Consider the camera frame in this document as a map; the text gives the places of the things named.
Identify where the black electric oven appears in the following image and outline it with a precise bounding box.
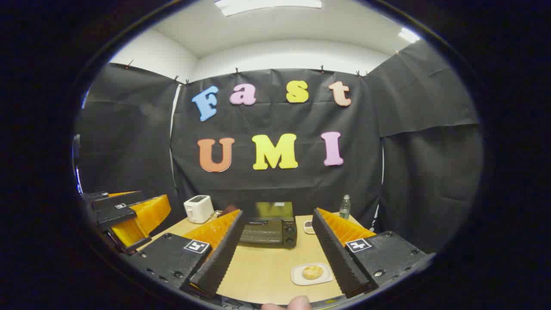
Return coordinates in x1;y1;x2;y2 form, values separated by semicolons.
239;201;298;249

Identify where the small ceiling light panel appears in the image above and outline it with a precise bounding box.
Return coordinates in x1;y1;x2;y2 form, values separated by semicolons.
398;27;420;43

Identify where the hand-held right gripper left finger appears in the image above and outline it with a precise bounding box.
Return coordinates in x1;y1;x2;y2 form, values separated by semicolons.
125;210;245;300

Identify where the white square plate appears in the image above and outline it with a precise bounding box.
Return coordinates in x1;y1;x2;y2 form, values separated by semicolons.
291;262;334;286

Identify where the white toaster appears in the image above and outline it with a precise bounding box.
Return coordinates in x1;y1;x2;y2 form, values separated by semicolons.
184;195;214;224

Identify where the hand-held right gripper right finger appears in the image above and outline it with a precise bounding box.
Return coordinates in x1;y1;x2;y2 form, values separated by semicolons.
312;208;432;298

